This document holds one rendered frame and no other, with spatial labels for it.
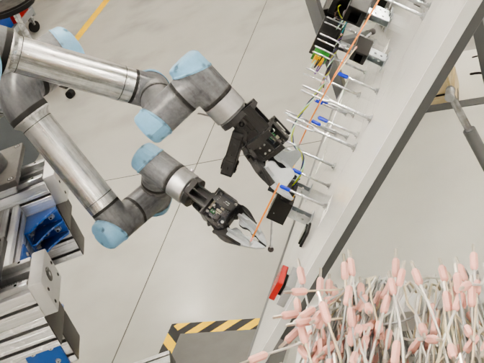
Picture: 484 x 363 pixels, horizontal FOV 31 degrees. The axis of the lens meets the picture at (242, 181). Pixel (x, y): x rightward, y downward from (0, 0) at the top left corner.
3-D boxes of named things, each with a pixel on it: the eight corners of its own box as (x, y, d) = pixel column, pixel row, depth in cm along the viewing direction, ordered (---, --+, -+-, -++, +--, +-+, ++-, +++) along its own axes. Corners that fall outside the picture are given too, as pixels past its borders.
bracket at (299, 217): (310, 218, 189) (289, 209, 189) (314, 210, 188) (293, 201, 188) (307, 230, 185) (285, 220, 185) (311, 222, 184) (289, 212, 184)
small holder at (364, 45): (398, 32, 183) (366, 17, 182) (387, 62, 178) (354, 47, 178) (390, 45, 186) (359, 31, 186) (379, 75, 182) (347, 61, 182)
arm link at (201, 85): (164, 72, 179) (194, 44, 178) (201, 111, 181) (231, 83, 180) (164, 78, 171) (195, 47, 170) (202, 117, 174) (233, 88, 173)
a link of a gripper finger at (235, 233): (255, 252, 187) (221, 227, 190) (257, 258, 193) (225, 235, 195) (263, 240, 188) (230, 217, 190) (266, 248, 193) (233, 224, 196)
